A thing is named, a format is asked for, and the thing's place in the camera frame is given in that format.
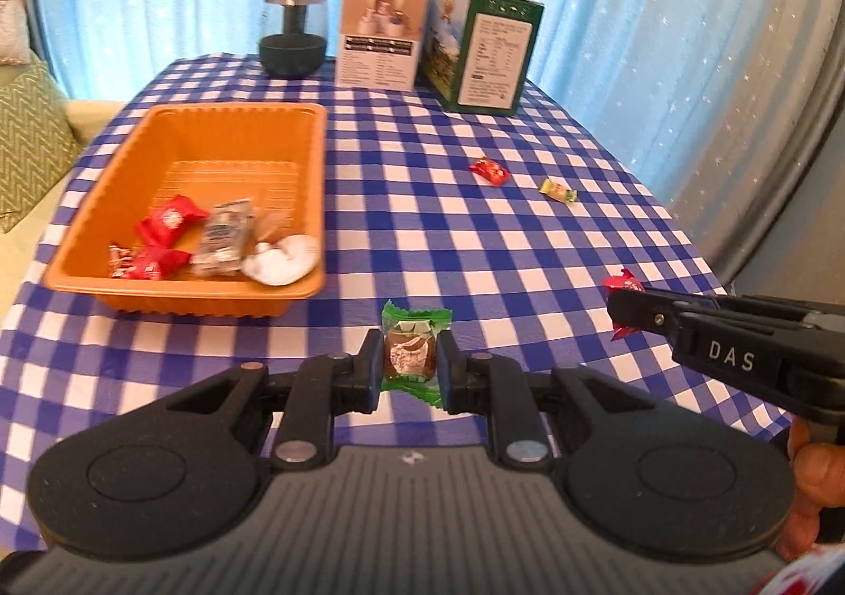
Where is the glass lamp with black base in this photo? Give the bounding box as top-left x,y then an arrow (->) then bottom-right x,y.
259,0 -> 329,76

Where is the orange plastic tray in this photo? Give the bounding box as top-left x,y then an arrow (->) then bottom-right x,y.
45,101 -> 329,320

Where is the green zigzag cushion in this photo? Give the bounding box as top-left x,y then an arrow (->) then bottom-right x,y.
0,63 -> 80,233

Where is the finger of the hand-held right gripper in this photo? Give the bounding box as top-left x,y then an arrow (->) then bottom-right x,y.
606,286 -> 814,341

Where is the blue white checked tablecloth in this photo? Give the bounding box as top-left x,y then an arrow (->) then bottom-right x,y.
0,53 -> 793,550

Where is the white printed carton box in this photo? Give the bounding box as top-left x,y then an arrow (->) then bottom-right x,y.
336,0 -> 431,90

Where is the patterned clothing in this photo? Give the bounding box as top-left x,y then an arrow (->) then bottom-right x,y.
753,555 -> 845,595

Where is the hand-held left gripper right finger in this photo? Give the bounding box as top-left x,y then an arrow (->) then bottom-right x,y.
437,329 -> 661,469

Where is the beige sofa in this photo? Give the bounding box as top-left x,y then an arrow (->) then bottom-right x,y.
0,60 -> 129,371

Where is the clear mixed nut packet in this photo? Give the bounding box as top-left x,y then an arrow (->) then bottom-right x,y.
190,199 -> 257,277

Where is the green printed carton box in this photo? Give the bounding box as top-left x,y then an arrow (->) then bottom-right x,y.
417,0 -> 546,117

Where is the person's right hand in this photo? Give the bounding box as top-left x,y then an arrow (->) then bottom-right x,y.
782,420 -> 845,563

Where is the red and white candy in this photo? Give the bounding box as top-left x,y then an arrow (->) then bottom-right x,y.
602,268 -> 644,341

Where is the white cushion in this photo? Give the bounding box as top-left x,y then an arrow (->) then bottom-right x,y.
0,0 -> 34,68

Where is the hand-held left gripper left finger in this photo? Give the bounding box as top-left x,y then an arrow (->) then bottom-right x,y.
165,327 -> 385,470

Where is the grey curtain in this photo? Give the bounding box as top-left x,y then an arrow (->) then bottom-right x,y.
634,0 -> 845,305

